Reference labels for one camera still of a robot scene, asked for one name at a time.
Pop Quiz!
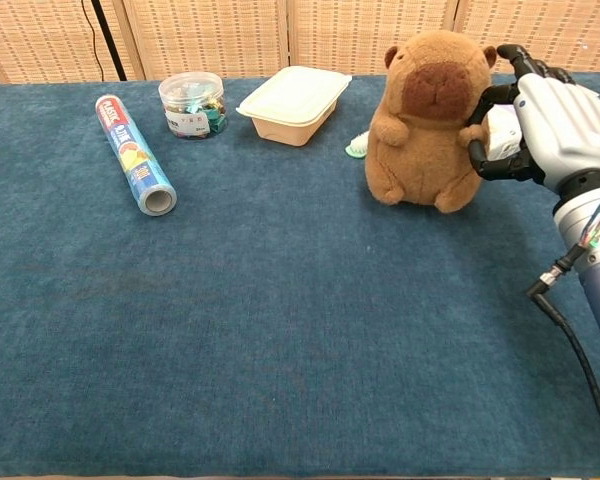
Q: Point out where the black thin hanging cable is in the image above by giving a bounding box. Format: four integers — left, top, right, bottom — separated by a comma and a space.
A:
81, 0, 107, 81

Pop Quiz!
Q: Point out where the plastic wrap roll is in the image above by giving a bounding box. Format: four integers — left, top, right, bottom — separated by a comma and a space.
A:
94, 94, 178, 218

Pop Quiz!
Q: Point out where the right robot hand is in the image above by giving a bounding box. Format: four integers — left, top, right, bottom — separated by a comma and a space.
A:
467, 43, 600, 195

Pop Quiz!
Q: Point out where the black tripod stand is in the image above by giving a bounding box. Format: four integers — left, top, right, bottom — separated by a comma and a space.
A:
90, 0, 128, 82

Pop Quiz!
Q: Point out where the woven folding screen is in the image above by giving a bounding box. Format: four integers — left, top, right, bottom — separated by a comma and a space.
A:
0, 0, 600, 84

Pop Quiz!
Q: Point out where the blue table cloth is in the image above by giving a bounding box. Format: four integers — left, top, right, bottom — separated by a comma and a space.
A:
0, 73, 600, 479

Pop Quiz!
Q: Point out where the beige lidded food container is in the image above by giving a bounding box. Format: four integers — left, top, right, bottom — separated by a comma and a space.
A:
235, 65, 353, 148

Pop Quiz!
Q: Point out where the brown capybara plush toy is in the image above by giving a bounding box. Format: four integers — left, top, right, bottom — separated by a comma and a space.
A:
363, 29, 498, 215

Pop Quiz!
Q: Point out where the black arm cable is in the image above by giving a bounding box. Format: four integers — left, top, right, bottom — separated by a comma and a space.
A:
526, 242, 600, 454

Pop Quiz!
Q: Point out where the mint green comb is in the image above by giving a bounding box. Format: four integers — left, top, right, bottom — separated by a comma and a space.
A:
344, 130, 371, 161

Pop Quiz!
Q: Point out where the clear jar of binder clips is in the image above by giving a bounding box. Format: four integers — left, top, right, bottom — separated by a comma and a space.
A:
158, 71, 229, 140

